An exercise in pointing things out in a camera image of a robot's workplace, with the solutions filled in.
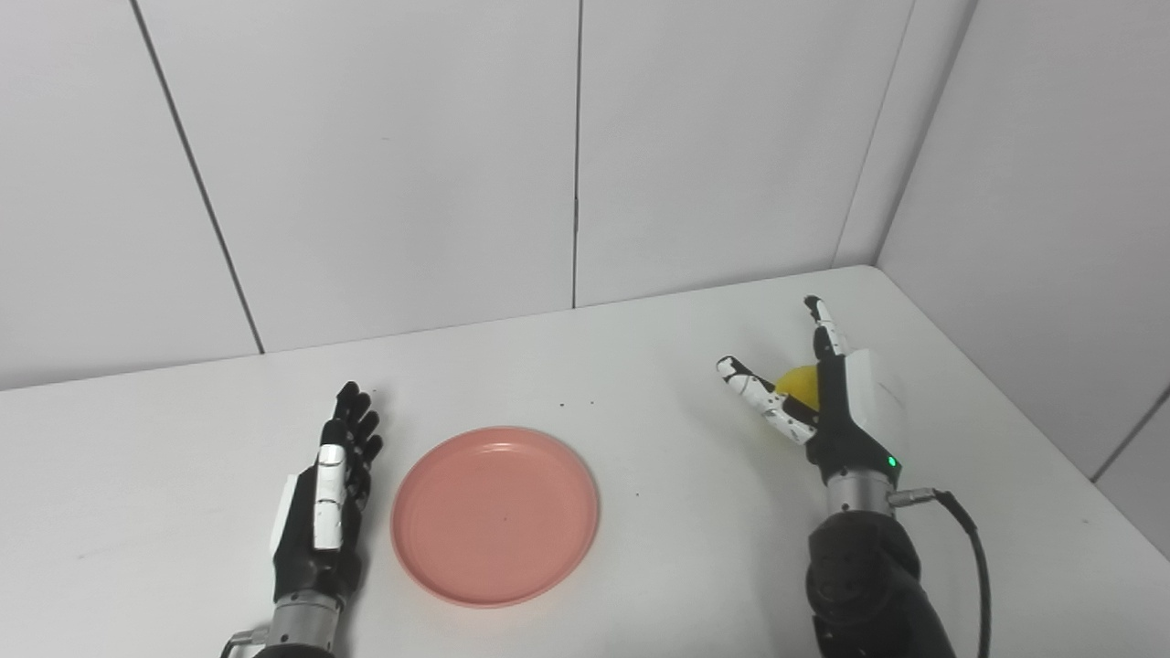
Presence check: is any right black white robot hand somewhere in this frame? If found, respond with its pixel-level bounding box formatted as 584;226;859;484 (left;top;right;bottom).
717;295;909;487

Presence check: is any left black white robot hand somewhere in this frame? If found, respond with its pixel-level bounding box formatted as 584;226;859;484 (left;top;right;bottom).
271;381;385;604

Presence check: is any yellow lemon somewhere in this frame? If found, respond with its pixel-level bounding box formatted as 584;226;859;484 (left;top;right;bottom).
773;365;823;413

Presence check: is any pink round plate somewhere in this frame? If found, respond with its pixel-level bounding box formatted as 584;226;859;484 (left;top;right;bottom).
390;426;601;608

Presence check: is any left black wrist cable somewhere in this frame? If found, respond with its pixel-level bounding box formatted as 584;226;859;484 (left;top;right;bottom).
219;627;271;658

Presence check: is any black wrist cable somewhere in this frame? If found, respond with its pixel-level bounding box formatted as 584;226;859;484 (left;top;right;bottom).
219;627;271;658
888;488;993;658

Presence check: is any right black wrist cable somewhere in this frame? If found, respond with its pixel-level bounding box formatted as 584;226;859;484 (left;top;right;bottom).
888;488;993;658

